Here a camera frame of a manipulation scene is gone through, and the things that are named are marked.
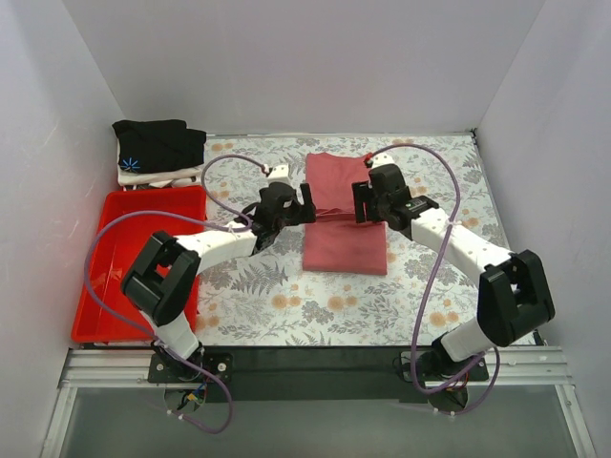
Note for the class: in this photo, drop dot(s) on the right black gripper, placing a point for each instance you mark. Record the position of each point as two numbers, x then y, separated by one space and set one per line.
363 203

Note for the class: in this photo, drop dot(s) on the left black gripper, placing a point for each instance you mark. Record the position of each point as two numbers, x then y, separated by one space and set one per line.
302 208

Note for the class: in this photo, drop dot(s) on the pink t-shirt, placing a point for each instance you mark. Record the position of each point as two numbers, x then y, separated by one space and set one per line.
335 241

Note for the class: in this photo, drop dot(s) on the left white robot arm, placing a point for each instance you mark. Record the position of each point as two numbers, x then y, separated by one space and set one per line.
161 278

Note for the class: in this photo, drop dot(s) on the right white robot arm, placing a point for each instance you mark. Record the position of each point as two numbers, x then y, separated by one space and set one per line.
513 296

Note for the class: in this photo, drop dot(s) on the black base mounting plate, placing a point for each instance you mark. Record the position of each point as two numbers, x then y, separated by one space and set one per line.
312 373

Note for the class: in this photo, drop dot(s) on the black folded t-shirt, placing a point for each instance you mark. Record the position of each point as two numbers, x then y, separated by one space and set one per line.
149 147

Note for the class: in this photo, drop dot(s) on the red plastic tray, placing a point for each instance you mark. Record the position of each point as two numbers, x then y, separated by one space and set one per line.
116 252

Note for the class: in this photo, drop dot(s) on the white folded t-shirt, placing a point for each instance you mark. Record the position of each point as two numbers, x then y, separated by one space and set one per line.
175 179

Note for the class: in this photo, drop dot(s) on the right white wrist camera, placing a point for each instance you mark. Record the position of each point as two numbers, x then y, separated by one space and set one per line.
377 160

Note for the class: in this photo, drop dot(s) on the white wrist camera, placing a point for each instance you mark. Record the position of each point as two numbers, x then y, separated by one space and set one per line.
278 173
377 160

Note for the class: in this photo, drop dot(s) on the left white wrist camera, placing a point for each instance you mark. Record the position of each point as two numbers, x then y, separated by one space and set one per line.
278 173

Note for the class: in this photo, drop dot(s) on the aluminium frame rail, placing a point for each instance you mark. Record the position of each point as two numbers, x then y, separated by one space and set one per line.
123 367

